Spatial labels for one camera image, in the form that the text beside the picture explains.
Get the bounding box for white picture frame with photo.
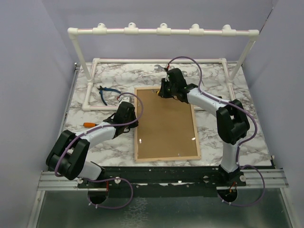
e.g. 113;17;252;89
134;87;201;162

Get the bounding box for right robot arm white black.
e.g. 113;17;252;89
158;68;250;186

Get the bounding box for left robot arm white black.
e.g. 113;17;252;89
46;102;138;188

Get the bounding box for silver open-end wrench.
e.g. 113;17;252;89
154;65;188;76

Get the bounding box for white PVC pipe rack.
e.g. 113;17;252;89
67;22;260;111

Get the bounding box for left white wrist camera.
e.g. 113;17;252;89
118;95;132;104

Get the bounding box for blue handled pliers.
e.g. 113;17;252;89
96;85;121;106

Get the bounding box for orange handled screwdriver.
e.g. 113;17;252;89
83;122;98;128

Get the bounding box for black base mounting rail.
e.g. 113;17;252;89
78;166;246;198

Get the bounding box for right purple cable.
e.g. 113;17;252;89
166;56;266;208

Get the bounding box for aluminium extrusion rail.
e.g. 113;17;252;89
38;170;83;190

